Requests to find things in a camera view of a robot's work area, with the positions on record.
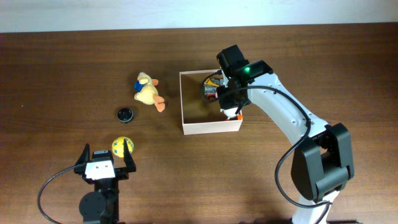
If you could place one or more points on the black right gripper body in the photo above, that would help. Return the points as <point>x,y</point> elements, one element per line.
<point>226,101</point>

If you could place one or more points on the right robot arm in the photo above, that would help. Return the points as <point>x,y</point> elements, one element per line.
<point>322,154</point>

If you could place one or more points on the yellow plush duck toy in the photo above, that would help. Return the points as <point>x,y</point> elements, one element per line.
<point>147,92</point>

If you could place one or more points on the red toy fire truck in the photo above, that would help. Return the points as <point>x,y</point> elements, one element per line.
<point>210,87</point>

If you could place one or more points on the pink cardboard box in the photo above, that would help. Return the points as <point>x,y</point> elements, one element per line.
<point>199,117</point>

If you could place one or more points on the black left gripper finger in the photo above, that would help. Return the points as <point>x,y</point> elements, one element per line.
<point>85,156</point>
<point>128,160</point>

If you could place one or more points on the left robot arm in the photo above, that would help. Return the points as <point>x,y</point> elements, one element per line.
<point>101,206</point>

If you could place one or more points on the yellow blue ball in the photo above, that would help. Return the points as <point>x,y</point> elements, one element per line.
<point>117,146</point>

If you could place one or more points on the white duck figurine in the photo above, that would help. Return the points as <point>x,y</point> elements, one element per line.
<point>230,113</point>

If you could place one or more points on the black round cap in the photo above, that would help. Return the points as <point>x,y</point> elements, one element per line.
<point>125,115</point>

